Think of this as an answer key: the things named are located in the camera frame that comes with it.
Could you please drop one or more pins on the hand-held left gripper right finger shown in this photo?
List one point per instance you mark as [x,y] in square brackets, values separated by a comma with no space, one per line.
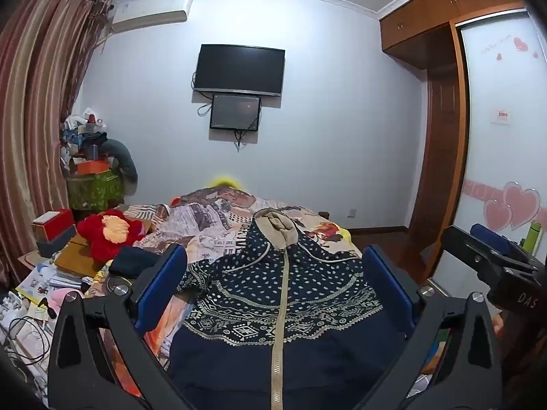
[386,286]

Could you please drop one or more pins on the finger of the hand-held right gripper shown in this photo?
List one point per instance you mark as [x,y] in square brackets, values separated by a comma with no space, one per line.
[491,237]

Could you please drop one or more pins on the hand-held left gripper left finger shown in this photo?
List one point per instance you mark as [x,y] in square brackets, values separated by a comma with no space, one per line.
[164,282]

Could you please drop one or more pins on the navy patterned hooded jacket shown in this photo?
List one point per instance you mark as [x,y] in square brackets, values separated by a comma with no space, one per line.
[239,350]

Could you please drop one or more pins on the black folded cloth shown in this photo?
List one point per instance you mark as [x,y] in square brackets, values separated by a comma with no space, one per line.
[130,260]

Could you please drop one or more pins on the green bottle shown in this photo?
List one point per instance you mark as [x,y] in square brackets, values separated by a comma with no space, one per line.
[532,235]

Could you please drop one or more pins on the red plush toy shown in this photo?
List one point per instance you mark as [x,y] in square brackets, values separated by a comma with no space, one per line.
[107,232]

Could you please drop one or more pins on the printed blanket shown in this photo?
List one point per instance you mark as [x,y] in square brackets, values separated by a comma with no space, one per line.
[213,222]

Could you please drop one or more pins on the brown cardboard box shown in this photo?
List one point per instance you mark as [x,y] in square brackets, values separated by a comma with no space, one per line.
[79,256]

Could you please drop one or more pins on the frosted door with heart stickers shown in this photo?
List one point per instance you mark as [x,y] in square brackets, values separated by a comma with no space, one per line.
[500,145]

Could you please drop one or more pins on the dark grey box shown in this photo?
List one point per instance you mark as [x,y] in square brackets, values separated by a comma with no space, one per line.
[55,245]

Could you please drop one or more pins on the yellow plush toy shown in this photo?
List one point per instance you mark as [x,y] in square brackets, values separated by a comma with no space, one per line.
[222,181]

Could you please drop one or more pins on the green patterned cloth cover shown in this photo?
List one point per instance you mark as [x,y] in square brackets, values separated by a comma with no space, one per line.
[94,190]

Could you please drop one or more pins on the pile of magazines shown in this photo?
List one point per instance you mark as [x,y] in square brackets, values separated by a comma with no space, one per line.
[47,282]

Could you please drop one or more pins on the red box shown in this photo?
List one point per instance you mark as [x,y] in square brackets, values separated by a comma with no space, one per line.
[53,224]

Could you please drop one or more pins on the grey cushion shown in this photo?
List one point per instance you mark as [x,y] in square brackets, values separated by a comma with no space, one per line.
[124,158]

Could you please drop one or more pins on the wooden wardrobe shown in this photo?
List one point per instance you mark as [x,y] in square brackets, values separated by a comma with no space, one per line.
[431,115]

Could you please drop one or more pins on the orange box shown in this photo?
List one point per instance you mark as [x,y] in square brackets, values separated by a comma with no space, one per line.
[89,166]

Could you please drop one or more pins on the pile of household clutter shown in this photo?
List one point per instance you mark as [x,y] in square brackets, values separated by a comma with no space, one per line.
[83,136]

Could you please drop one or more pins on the striped brown curtain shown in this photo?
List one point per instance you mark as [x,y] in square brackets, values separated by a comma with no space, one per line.
[30,115]

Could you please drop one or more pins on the white air conditioner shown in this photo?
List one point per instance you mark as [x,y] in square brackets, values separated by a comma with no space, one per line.
[149,10]

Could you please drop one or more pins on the small black wall monitor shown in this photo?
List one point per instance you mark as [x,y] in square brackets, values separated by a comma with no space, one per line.
[235,112]

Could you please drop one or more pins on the black wall television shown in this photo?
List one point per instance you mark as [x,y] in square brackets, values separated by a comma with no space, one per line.
[239,68]

